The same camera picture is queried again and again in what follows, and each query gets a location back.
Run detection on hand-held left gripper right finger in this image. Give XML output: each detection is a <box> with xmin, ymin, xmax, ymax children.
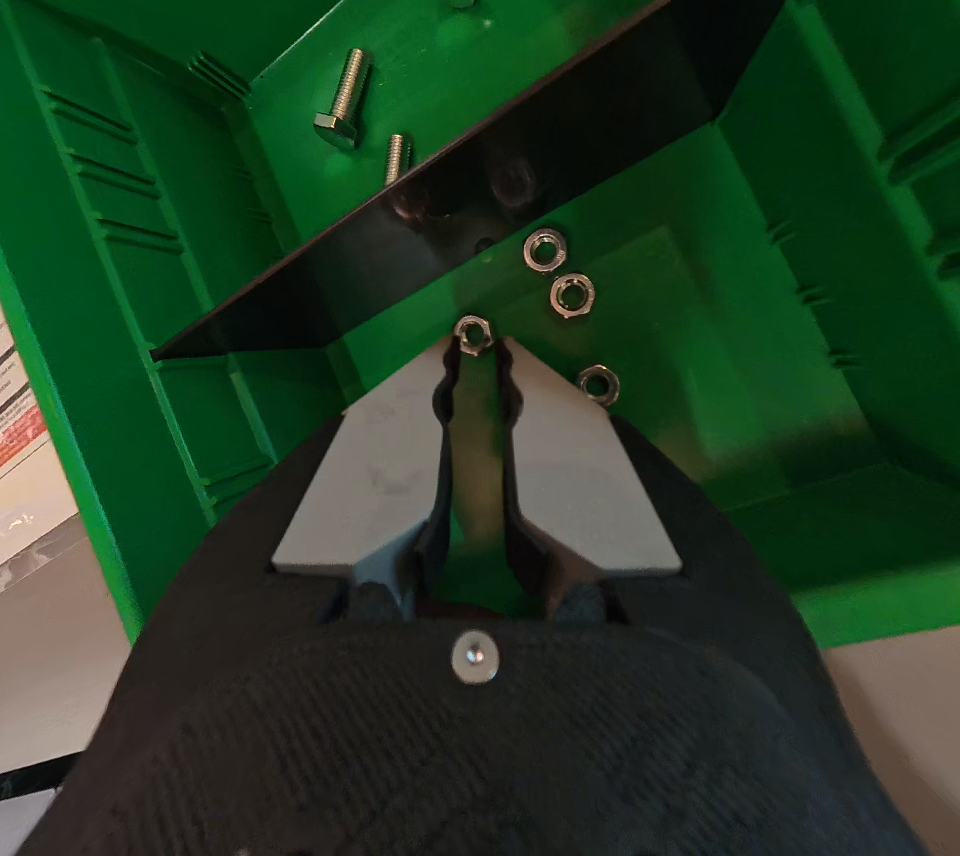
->
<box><xmin>495</xmin><ymin>337</ymin><xmax>684</xmax><ymax>617</ymax></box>

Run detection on green plastic bin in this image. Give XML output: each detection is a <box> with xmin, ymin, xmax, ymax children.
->
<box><xmin>0</xmin><ymin>0</ymin><xmax>960</xmax><ymax>650</ymax></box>

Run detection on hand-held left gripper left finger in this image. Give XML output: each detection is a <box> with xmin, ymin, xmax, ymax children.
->
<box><xmin>271</xmin><ymin>335</ymin><xmax>456</xmax><ymax>620</ymax></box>

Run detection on black bin divider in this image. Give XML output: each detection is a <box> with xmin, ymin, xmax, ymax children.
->
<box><xmin>148</xmin><ymin>0</ymin><xmax>856</xmax><ymax>363</ymax></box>

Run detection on red label desk sheet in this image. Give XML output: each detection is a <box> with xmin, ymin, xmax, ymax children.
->
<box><xmin>0</xmin><ymin>312</ymin><xmax>80</xmax><ymax>590</ymax></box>

